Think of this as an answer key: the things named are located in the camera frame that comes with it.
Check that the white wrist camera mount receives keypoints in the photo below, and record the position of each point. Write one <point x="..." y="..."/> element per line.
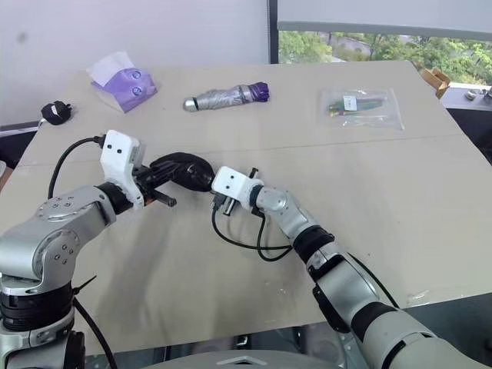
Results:
<point x="232" y="183"/>
<point x="117" y="153"/>

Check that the folded silver purple umbrella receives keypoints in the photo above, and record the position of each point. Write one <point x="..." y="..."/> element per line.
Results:
<point x="227" y="97"/>

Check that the purple tissue pack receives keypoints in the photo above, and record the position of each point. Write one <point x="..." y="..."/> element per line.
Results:
<point x="128" y="86"/>

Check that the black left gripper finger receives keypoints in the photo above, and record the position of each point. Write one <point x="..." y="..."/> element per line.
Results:
<point x="164" y="199"/>
<point x="162" y="170"/>

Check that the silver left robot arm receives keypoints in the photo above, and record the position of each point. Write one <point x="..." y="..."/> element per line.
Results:
<point x="57" y="238"/>

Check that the black window frame post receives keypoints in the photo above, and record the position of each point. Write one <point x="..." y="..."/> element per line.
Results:
<point x="273" y="30"/>

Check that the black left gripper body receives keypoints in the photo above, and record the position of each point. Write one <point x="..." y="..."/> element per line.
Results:
<point x="143" y="183"/>

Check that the grey robot torso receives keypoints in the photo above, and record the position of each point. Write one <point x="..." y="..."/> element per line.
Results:
<point x="238" y="360"/>

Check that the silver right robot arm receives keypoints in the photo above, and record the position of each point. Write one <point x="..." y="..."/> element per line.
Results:
<point x="346" y="284"/>

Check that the clear plastic zip bag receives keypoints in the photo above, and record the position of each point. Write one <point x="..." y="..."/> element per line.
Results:
<point x="359" y="108"/>

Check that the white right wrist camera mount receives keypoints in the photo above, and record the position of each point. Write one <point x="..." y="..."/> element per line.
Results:
<point x="232" y="183"/>

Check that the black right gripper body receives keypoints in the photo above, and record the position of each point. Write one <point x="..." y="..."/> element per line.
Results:
<point x="222" y="203"/>

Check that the small cardboard box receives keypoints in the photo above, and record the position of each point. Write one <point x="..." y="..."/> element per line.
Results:
<point x="438" y="81"/>

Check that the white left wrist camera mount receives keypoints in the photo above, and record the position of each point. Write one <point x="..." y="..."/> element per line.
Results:
<point x="117" y="153"/>

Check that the grey roller blind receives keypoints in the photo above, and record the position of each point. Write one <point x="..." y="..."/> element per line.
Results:
<point x="384" y="13"/>

